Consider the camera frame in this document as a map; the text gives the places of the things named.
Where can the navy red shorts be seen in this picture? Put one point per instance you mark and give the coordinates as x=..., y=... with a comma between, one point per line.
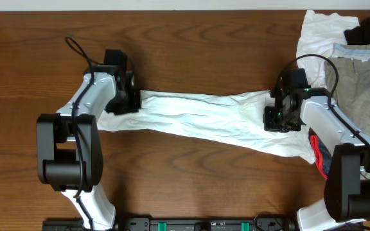
x=322, y=155

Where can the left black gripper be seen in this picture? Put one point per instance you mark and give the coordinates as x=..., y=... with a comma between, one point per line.
x=133, y=100

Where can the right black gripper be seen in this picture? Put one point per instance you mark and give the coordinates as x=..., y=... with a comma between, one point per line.
x=271, y=119

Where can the grey khaki trousers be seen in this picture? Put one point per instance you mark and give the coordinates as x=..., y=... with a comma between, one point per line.
x=352, y=93

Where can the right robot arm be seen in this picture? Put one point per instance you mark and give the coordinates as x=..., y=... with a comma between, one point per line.
x=346, y=199

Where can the white t-shirt with black tag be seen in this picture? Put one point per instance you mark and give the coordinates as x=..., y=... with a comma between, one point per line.
x=236, y=120

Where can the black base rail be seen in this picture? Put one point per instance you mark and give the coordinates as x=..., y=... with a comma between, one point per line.
x=261, y=222

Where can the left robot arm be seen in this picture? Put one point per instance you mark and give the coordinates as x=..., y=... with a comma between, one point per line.
x=69, y=153

